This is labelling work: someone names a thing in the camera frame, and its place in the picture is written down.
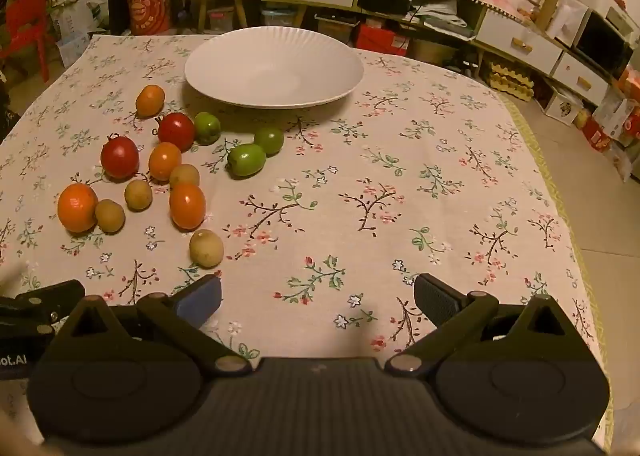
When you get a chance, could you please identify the floral tablecloth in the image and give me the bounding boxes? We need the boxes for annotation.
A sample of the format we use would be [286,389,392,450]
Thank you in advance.
[0,33,616,456]

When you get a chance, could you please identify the red tomato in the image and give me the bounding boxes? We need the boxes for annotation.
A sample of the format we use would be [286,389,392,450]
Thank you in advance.
[154,112,197,153]
[100,134,140,180]

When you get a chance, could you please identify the red cardboard box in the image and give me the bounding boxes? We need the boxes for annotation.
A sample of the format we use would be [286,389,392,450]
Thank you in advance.
[357,24,408,55]

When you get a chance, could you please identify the stack of egg trays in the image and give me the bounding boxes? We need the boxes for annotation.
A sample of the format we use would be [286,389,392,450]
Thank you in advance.
[487,63,536,101]

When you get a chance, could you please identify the low wooden cabinet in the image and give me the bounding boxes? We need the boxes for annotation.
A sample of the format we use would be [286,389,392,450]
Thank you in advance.
[357,0,626,109]

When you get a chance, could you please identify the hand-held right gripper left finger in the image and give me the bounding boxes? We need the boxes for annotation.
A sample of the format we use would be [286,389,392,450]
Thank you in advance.
[47,275,253,379]

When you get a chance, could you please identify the red plastic chair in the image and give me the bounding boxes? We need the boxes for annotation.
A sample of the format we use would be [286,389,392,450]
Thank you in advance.
[0,0,51,82]

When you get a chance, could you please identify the black microwave oven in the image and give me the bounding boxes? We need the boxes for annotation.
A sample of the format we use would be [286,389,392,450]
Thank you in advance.
[570,10,638,81]

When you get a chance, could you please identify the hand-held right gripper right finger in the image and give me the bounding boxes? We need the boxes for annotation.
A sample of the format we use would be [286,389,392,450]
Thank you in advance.
[387,273,593,379]

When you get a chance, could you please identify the printed white carton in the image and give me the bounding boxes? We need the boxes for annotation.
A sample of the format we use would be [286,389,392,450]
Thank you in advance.
[55,30,91,67]

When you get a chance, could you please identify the pile of red packages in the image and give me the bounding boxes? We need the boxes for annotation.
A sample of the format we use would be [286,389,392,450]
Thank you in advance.
[582,66,640,181]

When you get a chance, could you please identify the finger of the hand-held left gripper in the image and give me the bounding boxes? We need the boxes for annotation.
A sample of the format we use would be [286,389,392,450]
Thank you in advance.
[15,280,86,319]
[0,305,56,339]

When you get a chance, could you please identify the green jujube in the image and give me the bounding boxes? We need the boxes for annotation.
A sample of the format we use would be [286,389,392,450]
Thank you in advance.
[194,111,222,146]
[253,126,285,156]
[226,144,267,177]

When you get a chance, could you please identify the folded white cloths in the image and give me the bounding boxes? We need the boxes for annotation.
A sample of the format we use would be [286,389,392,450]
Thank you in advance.
[415,0,476,31]

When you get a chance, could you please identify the white ribbed plate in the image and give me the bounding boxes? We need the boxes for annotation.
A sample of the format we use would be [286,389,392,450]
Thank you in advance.
[184,26,365,109]

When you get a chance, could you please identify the mandarin orange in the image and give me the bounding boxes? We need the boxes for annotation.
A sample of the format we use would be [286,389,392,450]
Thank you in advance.
[57,183,99,233]

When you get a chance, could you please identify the black flat panel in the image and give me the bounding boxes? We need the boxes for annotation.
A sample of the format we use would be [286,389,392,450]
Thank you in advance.
[107,0,132,36]

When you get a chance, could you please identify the orange tomato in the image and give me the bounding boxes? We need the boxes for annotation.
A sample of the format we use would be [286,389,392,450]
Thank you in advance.
[135,84,166,119]
[169,183,207,231]
[148,142,183,182]

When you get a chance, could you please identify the orange printed bag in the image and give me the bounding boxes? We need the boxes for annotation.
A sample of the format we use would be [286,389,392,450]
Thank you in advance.
[125,0,173,35]

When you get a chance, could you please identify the clear plastic storage box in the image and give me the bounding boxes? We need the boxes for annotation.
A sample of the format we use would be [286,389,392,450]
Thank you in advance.
[260,10,298,29]
[410,38,458,67]
[206,6,236,34]
[315,16,361,44]

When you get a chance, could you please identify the brown longan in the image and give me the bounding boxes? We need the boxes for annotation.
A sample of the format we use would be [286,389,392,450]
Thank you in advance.
[188,229,224,268]
[169,163,201,189]
[124,179,153,212]
[94,199,126,233]

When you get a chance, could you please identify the white cardboard carton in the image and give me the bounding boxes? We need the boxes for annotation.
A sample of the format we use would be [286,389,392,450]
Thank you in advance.
[545,0,626,49]

